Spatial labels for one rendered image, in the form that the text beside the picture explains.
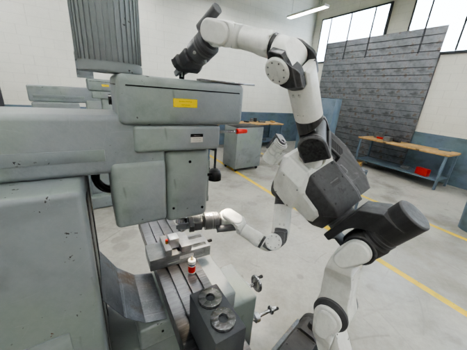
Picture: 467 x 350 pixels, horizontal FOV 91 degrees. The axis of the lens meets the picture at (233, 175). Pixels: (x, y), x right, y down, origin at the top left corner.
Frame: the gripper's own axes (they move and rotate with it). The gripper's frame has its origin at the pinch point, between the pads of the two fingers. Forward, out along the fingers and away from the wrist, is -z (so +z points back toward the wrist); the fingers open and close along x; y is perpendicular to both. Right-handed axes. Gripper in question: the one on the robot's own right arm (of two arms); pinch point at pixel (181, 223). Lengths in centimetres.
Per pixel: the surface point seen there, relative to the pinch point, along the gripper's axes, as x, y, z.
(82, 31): 14, -77, -29
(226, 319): 44.6, 13.2, 11.8
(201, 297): 35.0, 11.8, 4.6
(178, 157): 10.9, -37.0, -1.5
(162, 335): 20, 48, -11
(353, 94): -586, -80, 616
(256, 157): -432, 92, 218
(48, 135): 22, -47, -39
